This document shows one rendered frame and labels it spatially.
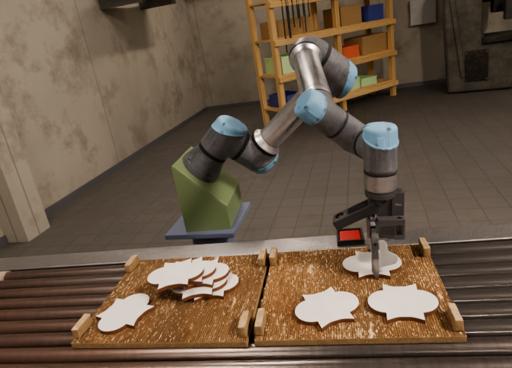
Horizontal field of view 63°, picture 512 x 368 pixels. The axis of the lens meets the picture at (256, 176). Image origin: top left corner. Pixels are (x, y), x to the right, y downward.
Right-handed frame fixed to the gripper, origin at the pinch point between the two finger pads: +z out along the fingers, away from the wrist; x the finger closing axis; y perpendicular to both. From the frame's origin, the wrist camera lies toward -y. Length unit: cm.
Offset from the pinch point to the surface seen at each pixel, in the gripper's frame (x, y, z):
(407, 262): 0.8, 8.7, 0.2
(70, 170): 331, -304, 78
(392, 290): -12.0, 3.3, -0.6
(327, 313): -19.0, -11.2, 0.3
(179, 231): 41, -65, 11
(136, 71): 535, -294, -10
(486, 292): -10.1, 23.3, 1.0
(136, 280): -1, -63, 4
